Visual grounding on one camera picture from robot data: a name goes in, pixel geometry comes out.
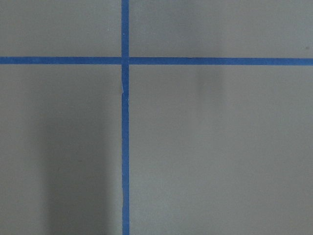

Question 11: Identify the brown paper table cover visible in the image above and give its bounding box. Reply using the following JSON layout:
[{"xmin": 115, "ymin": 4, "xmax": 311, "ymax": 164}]
[{"xmin": 0, "ymin": 0, "xmax": 313, "ymax": 235}]

